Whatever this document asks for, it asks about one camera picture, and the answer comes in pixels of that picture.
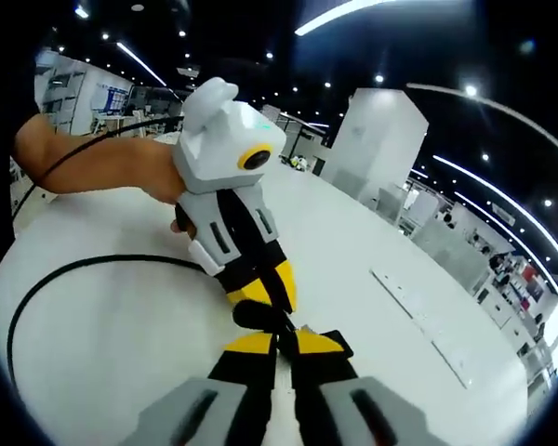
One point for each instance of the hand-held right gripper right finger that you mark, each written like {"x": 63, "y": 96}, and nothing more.
{"x": 381, "y": 413}

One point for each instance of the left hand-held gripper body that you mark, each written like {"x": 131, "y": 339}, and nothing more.
{"x": 223, "y": 148}

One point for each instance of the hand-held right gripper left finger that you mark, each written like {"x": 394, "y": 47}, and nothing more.
{"x": 200, "y": 413}

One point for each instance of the white desk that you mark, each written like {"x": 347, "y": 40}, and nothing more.
{"x": 335, "y": 241}

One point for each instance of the person's left hand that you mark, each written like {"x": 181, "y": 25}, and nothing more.
{"x": 167, "y": 190}

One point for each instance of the small yellow white device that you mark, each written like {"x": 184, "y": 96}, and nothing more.
{"x": 296, "y": 162}

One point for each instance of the wide white pillar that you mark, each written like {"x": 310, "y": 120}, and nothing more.
{"x": 376, "y": 144}

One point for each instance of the long ceiling light strip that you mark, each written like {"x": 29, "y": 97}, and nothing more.
{"x": 335, "y": 16}

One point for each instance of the row of office workstations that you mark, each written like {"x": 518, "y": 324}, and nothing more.
{"x": 483, "y": 269}

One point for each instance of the blue wall poster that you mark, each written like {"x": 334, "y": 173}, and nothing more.
{"x": 111, "y": 99}

